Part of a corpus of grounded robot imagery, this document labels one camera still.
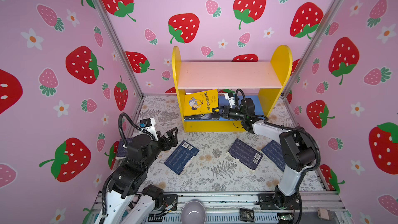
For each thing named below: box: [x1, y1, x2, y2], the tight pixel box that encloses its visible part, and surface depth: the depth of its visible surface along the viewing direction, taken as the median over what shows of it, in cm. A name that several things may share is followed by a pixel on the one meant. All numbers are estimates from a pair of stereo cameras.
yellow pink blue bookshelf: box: [172, 45, 293, 133], surface depth 80 cm
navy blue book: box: [163, 140, 200, 175], surface depth 90 cm
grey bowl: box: [180, 200, 207, 224], surface depth 71 cm
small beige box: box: [317, 207, 332, 221], surface depth 71 cm
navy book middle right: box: [228, 138, 264, 170], surface depth 91 cm
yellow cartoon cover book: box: [183, 89, 220, 117], surface depth 89 cm
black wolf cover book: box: [183, 112, 220, 120], surface depth 90 cm
